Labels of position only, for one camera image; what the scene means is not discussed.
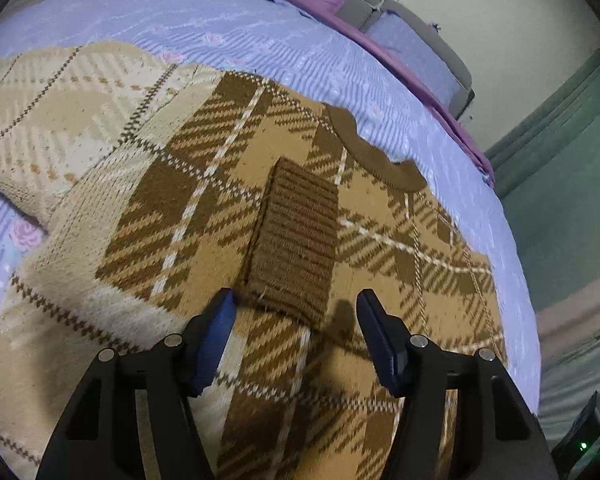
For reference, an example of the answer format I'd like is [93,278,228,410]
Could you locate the brown plaid knit sweater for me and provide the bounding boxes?
[0,42,506,479]

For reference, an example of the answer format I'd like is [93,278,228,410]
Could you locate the beige curtain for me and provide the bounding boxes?
[536,278,600,363]

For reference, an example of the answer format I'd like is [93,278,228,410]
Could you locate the green curtain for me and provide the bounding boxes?
[486,51,600,311]

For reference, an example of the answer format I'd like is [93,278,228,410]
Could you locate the purple bed sheet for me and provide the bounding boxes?
[287,0,495,186]

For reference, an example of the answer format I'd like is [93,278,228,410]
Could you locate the lavender floral pillow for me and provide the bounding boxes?
[365,12,460,107]

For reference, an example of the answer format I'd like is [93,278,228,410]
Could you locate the grey upholstered headboard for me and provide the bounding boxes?
[338,0,475,118]

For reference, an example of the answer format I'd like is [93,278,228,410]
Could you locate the lavender floral bed cover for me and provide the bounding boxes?
[0,0,540,408]

